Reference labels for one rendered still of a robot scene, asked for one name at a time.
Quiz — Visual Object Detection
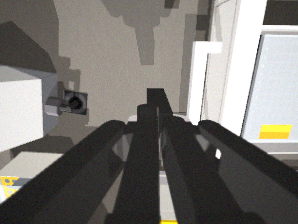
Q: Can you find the white box with green button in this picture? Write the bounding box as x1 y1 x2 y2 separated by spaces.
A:
0 65 88 152

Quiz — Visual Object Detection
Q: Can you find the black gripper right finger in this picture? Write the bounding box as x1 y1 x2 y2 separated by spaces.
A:
155 88 298 224

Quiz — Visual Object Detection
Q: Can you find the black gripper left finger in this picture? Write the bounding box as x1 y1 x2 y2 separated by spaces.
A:
0 88 161 224

